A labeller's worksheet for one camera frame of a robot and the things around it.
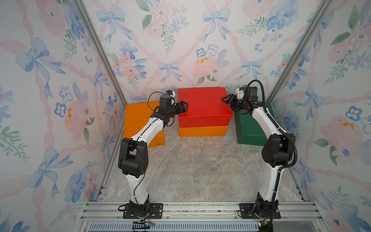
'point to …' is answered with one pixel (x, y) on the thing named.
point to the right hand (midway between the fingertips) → (224, 100)
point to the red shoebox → (206, 107)
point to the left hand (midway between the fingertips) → (185, 104)
